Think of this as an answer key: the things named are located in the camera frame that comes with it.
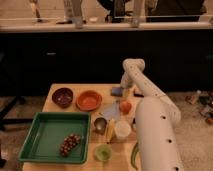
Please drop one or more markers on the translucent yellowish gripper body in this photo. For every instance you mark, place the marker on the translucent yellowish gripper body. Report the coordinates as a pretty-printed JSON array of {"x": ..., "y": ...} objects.
[{"x": 126, "y": 92}]

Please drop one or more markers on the blue sponge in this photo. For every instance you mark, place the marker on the blue sponge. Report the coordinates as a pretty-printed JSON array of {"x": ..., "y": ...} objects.
[{"x": 116, "y": 91}]

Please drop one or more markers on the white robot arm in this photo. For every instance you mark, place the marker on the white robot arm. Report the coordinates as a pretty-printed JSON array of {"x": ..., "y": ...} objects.
[{"x": 156, "y": 115}]

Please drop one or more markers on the white paper cup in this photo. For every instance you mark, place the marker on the white paper cup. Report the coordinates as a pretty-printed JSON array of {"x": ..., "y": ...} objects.
[{"x": 122, "y": 130}]

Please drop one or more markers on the small metal cup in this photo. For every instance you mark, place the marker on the small metal cup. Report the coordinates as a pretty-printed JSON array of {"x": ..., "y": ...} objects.
[{"x": 100, "y": 125}]

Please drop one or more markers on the green plastic cup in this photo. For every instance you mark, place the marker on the green plastic cup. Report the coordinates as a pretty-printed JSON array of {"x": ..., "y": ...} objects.
[{"x": 103, "y": 152}]

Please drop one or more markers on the black whiteboard eraser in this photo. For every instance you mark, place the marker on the black whiteboard eraser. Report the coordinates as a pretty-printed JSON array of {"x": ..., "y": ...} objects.
[{"x": 137, "y": 93}]

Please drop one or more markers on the orange fruit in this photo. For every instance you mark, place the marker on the orange fruit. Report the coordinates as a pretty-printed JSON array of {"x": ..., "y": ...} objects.
[{"x": 125, "y": 107}]

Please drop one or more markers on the clear plastic bag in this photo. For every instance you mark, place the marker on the clear plastic bag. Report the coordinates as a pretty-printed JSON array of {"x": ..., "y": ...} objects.
[{"x": 111, "y": 112}]

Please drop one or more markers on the yellow banana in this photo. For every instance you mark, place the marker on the yellow banana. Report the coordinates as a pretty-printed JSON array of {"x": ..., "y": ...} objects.
[{"x": 110, "y": 130}]

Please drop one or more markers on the orange bowl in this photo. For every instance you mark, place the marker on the orange bowl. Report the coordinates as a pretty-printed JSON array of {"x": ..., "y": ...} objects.
[{"x": 88, "y": 100}]

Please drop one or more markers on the dark brown bowl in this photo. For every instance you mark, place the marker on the dark brown bowl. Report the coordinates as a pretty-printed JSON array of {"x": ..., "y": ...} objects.
[{"x": 63, "y": 97}]

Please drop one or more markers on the green chili pepper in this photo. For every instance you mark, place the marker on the green chili pepper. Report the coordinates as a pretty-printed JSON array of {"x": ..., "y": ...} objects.
[{"x": 134, "y": 152}]

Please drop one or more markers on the red grape bunch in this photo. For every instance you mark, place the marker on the red grape bunch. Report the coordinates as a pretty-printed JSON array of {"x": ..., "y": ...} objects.
[{"x": 69, "y": 143}]

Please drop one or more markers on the green plastic tray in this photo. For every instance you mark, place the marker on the green plastic tray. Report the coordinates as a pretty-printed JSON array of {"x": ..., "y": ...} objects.
[{"x": 47, "y": 133}]

